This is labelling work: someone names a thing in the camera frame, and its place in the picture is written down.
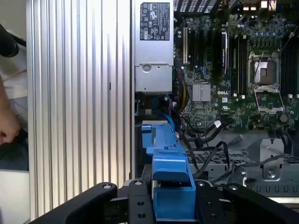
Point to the silver power supply unit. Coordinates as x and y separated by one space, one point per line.
154 77

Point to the grey metal drive cage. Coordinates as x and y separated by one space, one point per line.
264 149

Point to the green motherboard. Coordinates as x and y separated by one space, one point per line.
205 112

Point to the black RAM slot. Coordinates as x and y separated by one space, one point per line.
296 70
292 70
232 65
241 65
245 65
284 70
288 70
237 65

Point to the black PC case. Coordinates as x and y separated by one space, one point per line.
252 137

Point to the thin metal locking lever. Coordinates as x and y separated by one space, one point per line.
287 42
258 65

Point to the silver chipset heatsink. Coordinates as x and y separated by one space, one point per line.
201 92

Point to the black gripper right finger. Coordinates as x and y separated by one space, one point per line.
210 205

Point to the white expansion slot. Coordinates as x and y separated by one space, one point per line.
185 46

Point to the black chair armrest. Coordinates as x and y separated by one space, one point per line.
8 44

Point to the person's hand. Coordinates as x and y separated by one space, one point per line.
9 134

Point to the metal socket cover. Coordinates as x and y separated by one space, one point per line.
266 88

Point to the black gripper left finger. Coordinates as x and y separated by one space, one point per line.
137 203

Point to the hard disk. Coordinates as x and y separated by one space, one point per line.
172 203

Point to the CPU socket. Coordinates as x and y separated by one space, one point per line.
259 70

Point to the person in white shirt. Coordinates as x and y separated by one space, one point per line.
16 70

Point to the black graphics card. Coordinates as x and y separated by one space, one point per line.
223 51

